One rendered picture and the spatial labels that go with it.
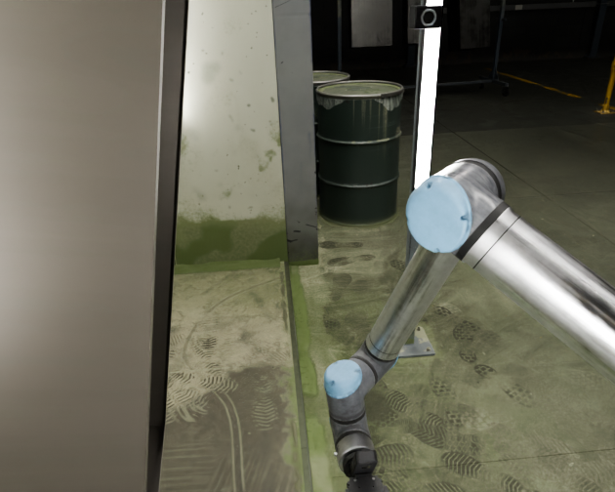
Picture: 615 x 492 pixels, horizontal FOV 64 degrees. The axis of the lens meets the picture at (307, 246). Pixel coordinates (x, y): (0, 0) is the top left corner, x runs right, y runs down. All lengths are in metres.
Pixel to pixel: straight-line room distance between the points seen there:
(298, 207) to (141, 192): 2.37
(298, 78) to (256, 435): 1.66
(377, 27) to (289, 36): 4.96
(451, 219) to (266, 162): 1.96
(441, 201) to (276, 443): 1.26
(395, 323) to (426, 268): 0.18
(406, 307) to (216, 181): 1.77
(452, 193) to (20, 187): 0.57
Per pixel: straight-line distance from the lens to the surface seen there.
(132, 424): 0.54
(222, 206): 2.75
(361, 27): 7.42
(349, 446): 1.21
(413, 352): 2.26
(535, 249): 0.80
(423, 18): 1.76
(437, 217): 0.79
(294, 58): 2.56
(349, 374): 1.19
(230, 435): 1.90
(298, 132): 2.62
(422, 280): 1.06
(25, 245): 0.44
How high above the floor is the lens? 1.43
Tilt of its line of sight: 27 degrees down
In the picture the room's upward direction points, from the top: 2 degrees counter-clockwise
